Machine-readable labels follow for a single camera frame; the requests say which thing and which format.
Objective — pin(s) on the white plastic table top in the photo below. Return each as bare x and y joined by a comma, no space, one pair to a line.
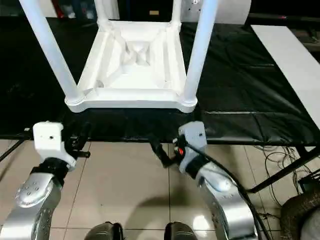
130,82

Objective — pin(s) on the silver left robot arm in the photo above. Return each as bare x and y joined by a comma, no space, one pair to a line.
32,200

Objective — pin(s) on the dark right robot foot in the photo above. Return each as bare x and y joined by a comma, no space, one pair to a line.
180,231

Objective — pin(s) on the dark robot foot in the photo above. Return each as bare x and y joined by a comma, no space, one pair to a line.
180,231
105,231

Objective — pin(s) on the dark left robot foot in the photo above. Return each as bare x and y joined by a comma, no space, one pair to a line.
105,231

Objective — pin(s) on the black table mat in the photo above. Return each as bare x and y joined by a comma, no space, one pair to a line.
250,87

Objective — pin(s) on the black tripod leg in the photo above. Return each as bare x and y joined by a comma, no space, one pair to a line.
282,175

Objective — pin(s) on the glossy black box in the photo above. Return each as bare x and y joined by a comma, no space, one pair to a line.
150,10

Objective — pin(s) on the white flat board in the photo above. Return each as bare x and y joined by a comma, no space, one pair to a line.
290,62

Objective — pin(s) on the black monitor with red logo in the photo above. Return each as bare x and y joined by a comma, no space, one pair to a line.
282,10

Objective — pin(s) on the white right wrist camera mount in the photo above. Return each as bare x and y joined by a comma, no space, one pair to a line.
193,135

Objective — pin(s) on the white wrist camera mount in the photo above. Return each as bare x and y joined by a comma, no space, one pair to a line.
47,140
193,135

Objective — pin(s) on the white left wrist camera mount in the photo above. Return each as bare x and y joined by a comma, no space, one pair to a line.
47,140

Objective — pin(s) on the white panel with round mount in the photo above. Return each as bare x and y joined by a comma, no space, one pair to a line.
230,11

